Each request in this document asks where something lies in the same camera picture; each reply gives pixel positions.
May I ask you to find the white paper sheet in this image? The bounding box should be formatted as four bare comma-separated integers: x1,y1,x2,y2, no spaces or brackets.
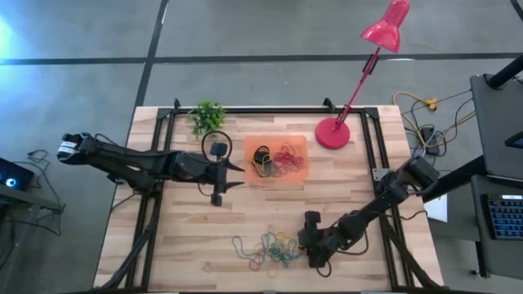
423,194,449,224

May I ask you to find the orange translucent plastic bin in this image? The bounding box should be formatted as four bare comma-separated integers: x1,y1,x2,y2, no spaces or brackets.
244,135,310,184

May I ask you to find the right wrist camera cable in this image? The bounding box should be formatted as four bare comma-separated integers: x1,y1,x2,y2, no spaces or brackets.
316,261,334,279

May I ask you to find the black diagonal desk bar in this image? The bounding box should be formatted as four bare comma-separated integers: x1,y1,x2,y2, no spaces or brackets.
420,154,489,204

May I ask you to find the red desk lamp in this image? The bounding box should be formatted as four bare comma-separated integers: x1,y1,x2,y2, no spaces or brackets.
314,0,412,151

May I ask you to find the yellow extension cable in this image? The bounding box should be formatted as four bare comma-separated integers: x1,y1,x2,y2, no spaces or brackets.
391,91,478,146

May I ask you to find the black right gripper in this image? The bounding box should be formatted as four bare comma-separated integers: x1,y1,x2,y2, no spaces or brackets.
297,210,342,270

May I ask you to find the dark tablet screen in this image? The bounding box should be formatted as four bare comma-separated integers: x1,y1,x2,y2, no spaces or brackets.
504,130,523,150

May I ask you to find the thin black floor cable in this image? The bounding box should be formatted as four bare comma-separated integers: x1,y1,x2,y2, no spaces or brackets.
7,149,66,246

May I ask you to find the black device with blue light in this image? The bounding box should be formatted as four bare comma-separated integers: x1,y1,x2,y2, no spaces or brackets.
0,157,36,192

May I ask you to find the dark grey desk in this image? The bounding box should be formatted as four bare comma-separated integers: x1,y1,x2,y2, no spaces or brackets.
469,174,523,279
469,73,523,189

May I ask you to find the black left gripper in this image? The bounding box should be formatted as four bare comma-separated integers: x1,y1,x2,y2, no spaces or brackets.
177,141,247,207

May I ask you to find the black round post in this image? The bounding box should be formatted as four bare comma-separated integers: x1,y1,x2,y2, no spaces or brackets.
485,54,523,91

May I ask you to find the teal rubber band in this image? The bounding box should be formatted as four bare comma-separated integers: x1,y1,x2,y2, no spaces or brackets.
261,232,287,262
281,240,304,266
231,234,255,261
267,244,302,269

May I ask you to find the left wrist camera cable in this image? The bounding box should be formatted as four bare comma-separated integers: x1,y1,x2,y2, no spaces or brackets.
200,130,234,163

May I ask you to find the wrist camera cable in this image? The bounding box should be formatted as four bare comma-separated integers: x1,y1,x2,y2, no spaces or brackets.
316,261,334,279
200,130,234,163

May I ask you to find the thick black cable hose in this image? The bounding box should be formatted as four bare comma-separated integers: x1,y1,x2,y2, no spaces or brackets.
94,195,161,292
382,226,440,292

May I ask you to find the backlit computer keyboard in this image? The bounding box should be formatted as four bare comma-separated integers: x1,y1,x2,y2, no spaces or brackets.
485,194,523,241

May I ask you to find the green plant in white pot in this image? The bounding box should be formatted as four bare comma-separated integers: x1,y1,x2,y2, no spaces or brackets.
187,99,228,141

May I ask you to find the black power adapter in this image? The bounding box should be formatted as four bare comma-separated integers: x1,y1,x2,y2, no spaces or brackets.
420,126,441,156

